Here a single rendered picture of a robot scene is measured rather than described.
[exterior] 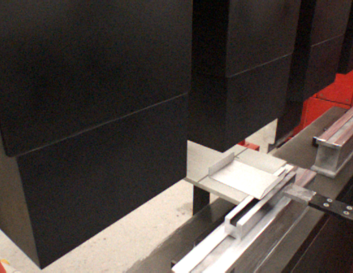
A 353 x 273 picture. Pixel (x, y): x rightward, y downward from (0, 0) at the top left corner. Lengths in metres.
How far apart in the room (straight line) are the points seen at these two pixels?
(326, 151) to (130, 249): 1.29
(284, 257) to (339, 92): 0.90
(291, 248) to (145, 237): 1.38
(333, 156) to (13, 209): 0.81
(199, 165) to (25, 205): 0.50
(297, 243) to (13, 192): 0.59
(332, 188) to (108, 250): 1.34
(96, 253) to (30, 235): 1.73
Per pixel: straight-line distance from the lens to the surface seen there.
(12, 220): 0.24
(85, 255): 1.96
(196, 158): 0.70
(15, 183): 0.21
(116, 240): 2.00
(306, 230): 0.76
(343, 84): 1.45
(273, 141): 0.55
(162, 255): 0.66
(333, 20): 0.56
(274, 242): 0.67
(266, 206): 0.60
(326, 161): 0.95
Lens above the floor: 1.34
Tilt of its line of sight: 25 degrees down
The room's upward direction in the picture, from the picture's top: straight up
